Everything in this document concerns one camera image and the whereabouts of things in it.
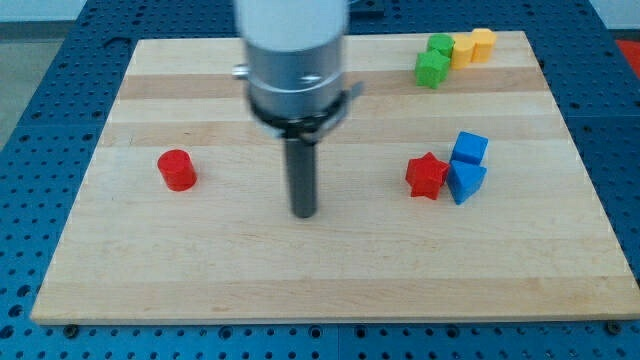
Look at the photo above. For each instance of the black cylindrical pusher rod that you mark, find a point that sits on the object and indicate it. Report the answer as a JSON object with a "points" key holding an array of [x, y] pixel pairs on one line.
{"points": [[300, 161]]}

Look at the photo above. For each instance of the red cylinder block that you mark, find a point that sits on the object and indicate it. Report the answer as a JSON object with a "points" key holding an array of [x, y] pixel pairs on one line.
{"points": [[177, 170]]}

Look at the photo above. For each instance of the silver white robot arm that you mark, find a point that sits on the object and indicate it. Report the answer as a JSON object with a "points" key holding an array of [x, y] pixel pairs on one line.
{"points": [[295, 80]]}

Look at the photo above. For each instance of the red star block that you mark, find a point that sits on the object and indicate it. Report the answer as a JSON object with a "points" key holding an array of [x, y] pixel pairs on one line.
{"points": [[426, 175]]}

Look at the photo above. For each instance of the green star block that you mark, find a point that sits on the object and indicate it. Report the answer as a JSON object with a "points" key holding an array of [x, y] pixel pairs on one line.
{"points": [[431, 68]]}

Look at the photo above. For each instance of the blue triangle block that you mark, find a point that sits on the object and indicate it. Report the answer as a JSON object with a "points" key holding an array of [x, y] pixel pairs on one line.
{"points": [[464, 179]]}

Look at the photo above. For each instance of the blue cube block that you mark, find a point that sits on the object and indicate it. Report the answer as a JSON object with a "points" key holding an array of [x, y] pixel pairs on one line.
{"points": [[469, 148]]}

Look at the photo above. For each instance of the light wooden board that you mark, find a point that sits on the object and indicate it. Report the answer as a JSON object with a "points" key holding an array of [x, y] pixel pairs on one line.
{"points": [[532, 244]]}

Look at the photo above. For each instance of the green cylinder block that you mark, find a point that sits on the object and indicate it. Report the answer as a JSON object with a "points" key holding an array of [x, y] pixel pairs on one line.
{"points": [[441, 43]]}

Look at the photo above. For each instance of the yellow pentagon block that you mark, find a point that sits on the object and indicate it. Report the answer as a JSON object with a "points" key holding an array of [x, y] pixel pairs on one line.
{"points": [[462, 51]]}

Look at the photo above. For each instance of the yellow hexagon block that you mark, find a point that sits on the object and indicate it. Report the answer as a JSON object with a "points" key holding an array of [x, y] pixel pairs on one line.
{"points": [[484, 41]]}

